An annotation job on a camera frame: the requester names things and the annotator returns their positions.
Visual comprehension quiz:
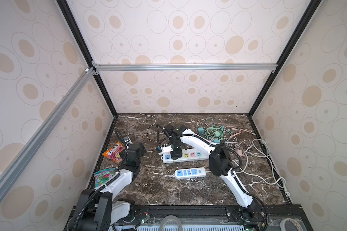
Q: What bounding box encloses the white multicolour power strip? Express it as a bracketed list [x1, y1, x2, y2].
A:
[161, 148, 209, 164]

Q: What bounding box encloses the thin white usb cable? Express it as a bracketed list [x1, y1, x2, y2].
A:
[140, 113, 163, 143]

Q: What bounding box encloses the white blue power strip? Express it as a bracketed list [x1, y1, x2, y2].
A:
[174, 167, 206, 180]

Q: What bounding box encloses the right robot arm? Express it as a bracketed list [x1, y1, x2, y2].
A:
[156, 124, 266, 219]

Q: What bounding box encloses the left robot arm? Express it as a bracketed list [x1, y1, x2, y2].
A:
[66, 143, 147, 231]

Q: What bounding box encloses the orange snack bag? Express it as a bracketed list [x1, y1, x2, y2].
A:
[103, 142, 124, 163]

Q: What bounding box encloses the teal snack bag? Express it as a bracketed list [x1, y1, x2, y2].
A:
[93, 167, 118, 189]

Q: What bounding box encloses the clear tube loop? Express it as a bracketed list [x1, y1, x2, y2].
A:
[159, 215, 183, 231]

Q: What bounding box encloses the horizontal aluminium bar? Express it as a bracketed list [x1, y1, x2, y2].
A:
[93, 63, 278, 72]

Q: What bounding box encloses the clear plastic cup green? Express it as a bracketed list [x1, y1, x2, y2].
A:
[66, 219, 75, 231]

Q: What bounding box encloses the left diagonal aluminium bar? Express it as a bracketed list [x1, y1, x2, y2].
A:
[0, 67, 95, 202]

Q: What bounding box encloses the tape roll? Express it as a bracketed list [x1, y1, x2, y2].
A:
[280, 218, 303, 231]

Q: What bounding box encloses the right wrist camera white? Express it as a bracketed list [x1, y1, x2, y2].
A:
[156, 144, 173, 155]

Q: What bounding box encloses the green cable bundle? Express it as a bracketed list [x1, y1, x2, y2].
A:
[203, 116, 229, 142]

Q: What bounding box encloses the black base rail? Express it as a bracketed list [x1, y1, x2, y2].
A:
[65, 203, 314, 231]

